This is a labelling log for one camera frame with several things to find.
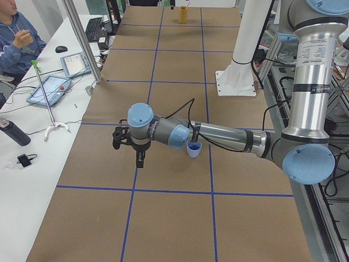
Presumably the black keyboard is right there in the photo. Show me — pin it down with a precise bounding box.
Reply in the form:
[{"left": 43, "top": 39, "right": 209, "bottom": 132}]
[{"left": 85, "top": 17, "right": 103, "bottom": 43}]

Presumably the small metal cylinder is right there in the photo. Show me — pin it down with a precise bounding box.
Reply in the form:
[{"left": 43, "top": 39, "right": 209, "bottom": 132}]
[{"left": 85, "top": 86, "right": 93, "bottom": 96}]

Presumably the far teach pendant tablet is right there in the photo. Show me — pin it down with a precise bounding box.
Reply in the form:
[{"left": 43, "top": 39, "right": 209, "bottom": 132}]
[{"left": 60, "top": 52, "right": 91, "bottom": 79}]

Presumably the dark water bottle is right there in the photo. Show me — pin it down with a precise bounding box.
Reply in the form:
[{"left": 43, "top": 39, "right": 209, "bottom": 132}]
[{"left": 1, "top": 118, "right": 31, "bottom": 146}]

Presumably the small black device with cable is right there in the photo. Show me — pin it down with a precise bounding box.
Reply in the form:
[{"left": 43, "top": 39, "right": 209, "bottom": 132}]
[{"left": 17, "top": 154, "right": 38, "bottom": 168}]

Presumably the black computer mouse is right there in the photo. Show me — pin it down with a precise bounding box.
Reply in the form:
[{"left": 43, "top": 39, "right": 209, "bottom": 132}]
[{"left": 55, "top": 45, "right": 68, "bottom": 53}]

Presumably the blue plastic cup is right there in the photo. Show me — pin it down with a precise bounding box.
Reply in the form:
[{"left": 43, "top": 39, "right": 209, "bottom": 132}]
[{"left": 186, "top": 141, "right": 202, "bottom": 158}]

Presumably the white central pillar with base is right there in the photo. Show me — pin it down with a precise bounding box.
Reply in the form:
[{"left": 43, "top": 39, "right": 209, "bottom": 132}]
[{"left": 215, "top": 0, "right": 273, "bottom": 97}]

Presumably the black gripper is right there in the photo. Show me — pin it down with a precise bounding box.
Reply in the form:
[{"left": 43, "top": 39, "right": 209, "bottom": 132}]
[{"left": 132, "top": 142, "right": 151, "bottom": 168}]

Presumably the aluminium frame post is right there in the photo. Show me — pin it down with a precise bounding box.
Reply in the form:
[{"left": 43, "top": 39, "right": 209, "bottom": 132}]
[{"left": 62, "top": 0, "right": 102, "bottom": 84}]

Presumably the near teach pendant tablet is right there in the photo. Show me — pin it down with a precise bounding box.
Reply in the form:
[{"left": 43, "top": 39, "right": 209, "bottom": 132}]
[{"left": 26, "top": 75, "right": 71, "bottom": 106}]

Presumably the reacher grabber stick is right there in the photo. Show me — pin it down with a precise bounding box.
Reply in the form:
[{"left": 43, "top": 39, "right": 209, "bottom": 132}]
[{"left": 31, "top": 60, "right": 71, "bottom": 142}]

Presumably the yellow-brown cylindrical cup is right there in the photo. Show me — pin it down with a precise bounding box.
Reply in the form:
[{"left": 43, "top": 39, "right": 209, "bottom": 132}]
[{"left": 178, "top": 6, "right": 188, "bottom": 24}]

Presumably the person in blue hoodie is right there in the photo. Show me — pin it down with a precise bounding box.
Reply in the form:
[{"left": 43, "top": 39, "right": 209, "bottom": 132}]
[{"left": 1, "top": 1, "right": 46, "bottom": 85}]

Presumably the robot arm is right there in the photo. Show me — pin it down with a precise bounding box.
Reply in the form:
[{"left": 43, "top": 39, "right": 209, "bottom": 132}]
[{"left": 125, "top": 1, "right": 348, "bottom": 184}]

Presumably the teach pendant tablet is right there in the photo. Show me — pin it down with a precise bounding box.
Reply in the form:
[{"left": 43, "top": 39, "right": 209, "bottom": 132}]
[
  {"left": 60, "top": 52, "right": 91, "bottom": 79},
  {"left": 26, "top": 75, "right": 71, "bottom": 106}
]

